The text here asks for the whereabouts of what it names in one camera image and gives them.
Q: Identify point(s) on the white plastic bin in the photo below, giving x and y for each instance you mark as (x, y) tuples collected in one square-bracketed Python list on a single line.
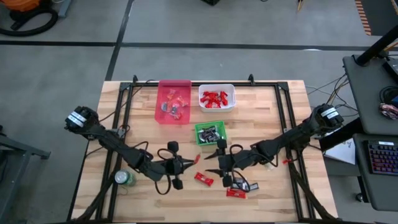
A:
[(217, 87)]

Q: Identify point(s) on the dark floor mat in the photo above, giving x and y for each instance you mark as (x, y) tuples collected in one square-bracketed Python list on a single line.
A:
[(384, 18)]

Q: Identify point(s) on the green candy clear wrapper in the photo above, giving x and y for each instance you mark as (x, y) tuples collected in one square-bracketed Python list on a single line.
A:
[(269, 167)]

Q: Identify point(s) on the red candy clear wrapper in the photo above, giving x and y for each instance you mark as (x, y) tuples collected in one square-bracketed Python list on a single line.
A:
[(178, 116), (182, 101), (170, 105)]

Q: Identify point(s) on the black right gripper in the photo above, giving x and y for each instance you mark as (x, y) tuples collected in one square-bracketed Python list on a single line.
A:
[(233, 161)]

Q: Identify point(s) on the dark grey desk top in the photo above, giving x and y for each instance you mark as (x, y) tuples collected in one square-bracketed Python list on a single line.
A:
[(367, 93)]

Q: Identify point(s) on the grey metal cart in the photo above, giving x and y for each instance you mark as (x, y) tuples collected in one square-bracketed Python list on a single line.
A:
[(12, 186)]

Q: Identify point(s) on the green soda can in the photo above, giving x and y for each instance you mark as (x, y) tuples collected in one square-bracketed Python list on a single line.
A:
[(122, 177)]

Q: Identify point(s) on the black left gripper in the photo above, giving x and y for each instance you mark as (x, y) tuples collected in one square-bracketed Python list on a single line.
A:
[(169, 166)]

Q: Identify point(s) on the red KitKat bar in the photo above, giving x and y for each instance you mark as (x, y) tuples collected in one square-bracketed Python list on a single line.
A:
[(217, 100), (236, 193), (224, 101), (210, 102), (203, 99), (197, 158), (223, 94), (206, 93), (203, 179)]

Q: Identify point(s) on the black caster wheel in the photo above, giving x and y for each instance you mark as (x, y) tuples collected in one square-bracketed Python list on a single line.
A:
[(359, 198)]

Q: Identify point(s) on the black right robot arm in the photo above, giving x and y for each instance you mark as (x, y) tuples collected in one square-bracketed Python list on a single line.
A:
[(295, 135)]

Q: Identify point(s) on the pink white patterned object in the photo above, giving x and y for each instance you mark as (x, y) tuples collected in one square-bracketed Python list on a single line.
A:
[(388, 111)]

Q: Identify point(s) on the pink translucent plastic bin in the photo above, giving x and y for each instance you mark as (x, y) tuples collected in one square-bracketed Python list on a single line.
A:
[(172, 84)]

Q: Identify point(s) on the wooden leg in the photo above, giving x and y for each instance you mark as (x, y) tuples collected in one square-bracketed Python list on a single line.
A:
[(301, 4)]

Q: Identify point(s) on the black metal pole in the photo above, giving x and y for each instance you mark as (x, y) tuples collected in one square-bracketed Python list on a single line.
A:
[(376, 46)]

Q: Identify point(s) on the orange vacuum cleaner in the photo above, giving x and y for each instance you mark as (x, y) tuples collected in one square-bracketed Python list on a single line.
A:
[(18, 4)]

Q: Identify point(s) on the teal candy clear wrapper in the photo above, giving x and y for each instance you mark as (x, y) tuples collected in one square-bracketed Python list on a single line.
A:
[(175, 109), (164, 107)]

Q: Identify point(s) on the white paper sheet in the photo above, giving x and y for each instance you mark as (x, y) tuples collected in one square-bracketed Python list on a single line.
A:
[(342, 151)]

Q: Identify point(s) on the dark grey side desk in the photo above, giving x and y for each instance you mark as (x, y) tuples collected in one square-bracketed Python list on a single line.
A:
[(379, 193)]

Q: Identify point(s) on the black desk device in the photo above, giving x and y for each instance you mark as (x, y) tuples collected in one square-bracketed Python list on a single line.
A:
[(392, 70)]

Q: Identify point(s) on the backlit computer keyboard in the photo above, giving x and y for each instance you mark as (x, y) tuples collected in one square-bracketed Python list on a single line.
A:
[(384, 158)]

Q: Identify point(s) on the green plastic basket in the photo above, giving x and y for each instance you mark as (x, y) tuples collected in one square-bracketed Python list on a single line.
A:
[(223, 126)]

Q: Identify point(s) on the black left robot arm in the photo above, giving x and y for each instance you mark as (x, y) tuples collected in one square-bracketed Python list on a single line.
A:
[(118, 146)]

